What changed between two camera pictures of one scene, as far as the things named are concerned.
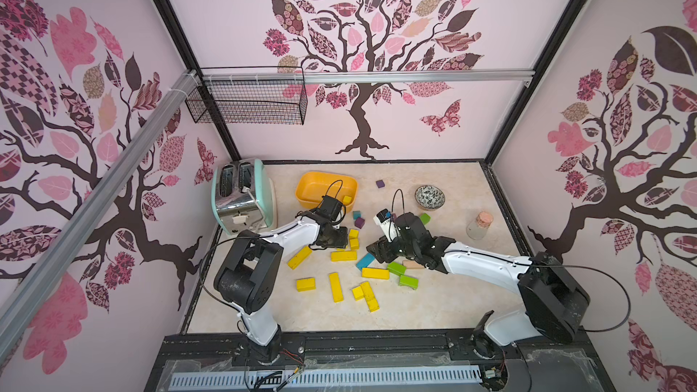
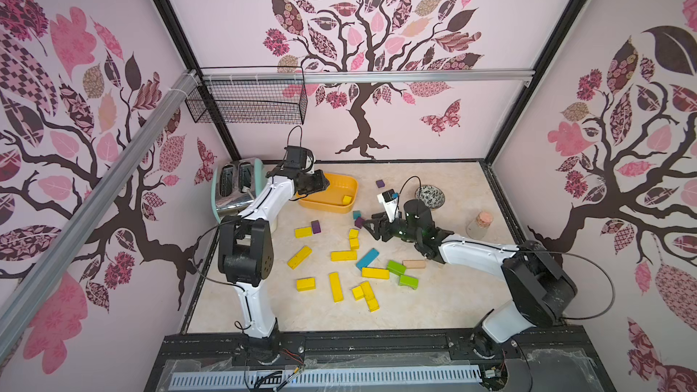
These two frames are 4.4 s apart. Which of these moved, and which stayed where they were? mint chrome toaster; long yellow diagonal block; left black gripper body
Moved: left black gripper body
Stayed: long yellow diagonal block; mint chrome toaster
